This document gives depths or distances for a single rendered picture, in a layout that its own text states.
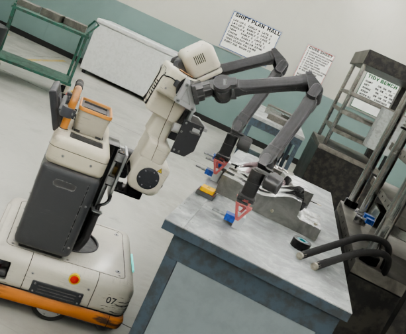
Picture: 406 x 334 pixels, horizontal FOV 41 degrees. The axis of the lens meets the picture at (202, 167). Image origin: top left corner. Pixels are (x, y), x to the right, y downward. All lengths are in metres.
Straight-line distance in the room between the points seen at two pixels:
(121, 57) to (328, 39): 3.51
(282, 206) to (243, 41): 7.40
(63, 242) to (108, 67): 6.99
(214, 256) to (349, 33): 8.12
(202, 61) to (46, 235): 1.01
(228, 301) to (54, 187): 0.88
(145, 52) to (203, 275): 7.37
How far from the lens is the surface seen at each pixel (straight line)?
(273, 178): 2.05
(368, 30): 9.81
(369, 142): 6.79
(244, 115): 2.62
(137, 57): 9.12
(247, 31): 9.69
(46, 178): 2.33
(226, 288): 1.93
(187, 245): 1.90
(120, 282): 2.51
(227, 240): 1.94
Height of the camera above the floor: 1.42
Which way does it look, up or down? 13 degrees down
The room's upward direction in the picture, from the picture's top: 25 degrees clockwise
